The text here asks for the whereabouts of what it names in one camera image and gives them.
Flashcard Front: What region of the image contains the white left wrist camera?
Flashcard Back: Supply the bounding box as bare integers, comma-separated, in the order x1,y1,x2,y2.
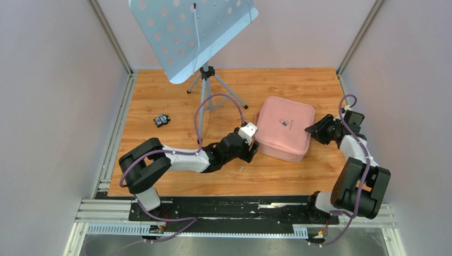
238,122,258,146

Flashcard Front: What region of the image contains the pink medicine kit case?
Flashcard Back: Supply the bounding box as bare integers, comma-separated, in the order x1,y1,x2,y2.
255,96,315,163

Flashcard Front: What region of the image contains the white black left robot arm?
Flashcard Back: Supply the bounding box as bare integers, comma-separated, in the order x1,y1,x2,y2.
118,132,260,220

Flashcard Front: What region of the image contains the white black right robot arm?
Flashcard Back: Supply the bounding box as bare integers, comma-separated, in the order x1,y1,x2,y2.
304,109,391,223

